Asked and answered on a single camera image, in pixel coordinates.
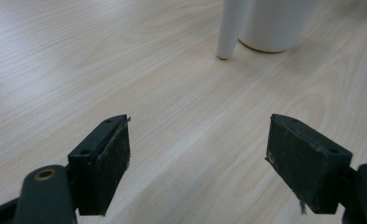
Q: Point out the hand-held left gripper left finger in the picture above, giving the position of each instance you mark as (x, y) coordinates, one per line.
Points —
(105, 161)

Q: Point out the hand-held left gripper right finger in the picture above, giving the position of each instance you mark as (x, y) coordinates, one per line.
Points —
(305, 161)

